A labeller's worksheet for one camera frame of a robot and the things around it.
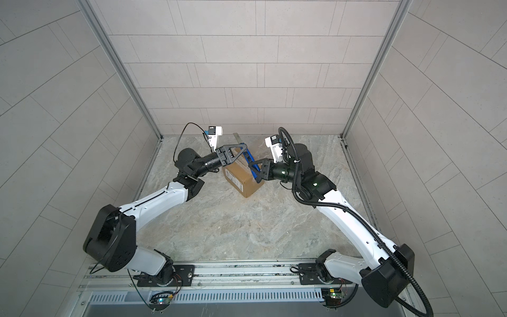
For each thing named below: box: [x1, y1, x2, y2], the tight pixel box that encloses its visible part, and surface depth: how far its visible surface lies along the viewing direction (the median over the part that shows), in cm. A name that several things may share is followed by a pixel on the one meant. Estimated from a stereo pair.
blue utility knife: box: [233, 132, 261, 179], surface depth 66 cm
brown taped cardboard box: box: [222, 148, 265, 199], surface depth 85 cm
